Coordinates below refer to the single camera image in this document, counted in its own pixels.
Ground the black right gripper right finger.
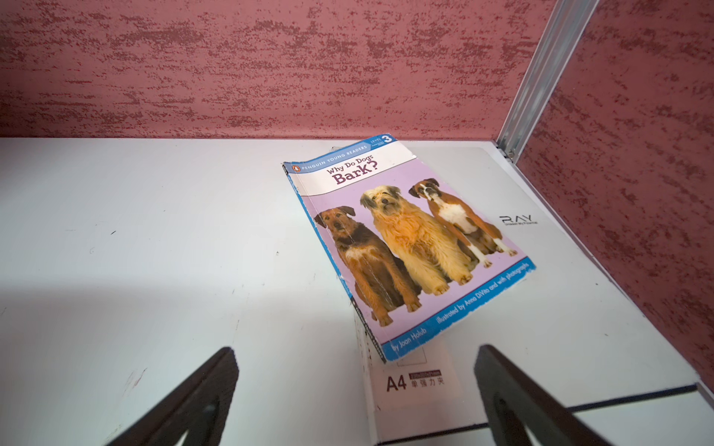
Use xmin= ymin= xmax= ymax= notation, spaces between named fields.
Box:
xmin=474 ymin=345 xmax=608 ymax=445

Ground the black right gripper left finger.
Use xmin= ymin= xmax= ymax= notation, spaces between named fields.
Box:
xmin=111 ymin=347 xmax=239 ymax=446

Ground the dog book blue cover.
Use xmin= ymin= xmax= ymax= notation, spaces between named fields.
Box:
xmin=283 ymin=134 xmax=535 ymax=362

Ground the right aluminium corner post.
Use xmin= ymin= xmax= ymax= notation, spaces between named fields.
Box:
xmin=496 ymin=0 xmax=599 ymax=163

